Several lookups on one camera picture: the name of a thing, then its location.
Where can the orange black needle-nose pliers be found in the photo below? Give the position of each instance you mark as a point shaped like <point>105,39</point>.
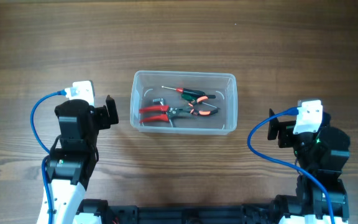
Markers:
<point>192,110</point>

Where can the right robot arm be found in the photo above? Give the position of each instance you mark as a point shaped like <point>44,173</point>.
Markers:
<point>323,154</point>

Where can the black red-collar screwdriver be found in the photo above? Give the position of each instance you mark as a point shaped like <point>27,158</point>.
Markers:
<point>186,91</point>

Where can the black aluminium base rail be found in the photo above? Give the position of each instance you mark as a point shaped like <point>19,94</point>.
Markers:
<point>240,214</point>

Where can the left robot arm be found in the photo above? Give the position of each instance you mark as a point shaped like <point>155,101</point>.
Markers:
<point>71,160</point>

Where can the clear plastic container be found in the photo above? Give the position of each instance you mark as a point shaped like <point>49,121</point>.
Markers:
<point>147,85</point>

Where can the silver L-shaped socket wrench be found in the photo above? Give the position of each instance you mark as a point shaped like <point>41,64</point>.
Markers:
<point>160,101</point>

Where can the green handled screwdriver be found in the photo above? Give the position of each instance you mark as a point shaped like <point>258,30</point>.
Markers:
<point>196,100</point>

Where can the red handled cutters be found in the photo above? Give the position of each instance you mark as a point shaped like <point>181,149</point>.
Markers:
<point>162,113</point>

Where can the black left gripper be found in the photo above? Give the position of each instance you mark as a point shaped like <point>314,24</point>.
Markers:
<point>105,120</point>

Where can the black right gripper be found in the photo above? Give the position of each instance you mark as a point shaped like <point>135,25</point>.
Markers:
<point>286,130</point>

